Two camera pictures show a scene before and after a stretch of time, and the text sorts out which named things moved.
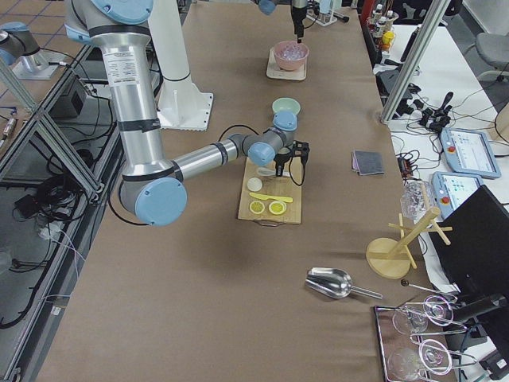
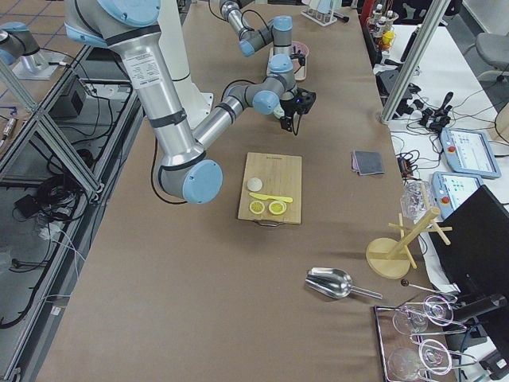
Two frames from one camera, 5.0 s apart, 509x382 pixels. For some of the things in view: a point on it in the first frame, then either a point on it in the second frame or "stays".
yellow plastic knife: (285, 199) stays
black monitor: (473, 243) stays
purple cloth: (355, 166) stays
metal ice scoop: (335, 283) stays
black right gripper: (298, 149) to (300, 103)
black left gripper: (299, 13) to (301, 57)
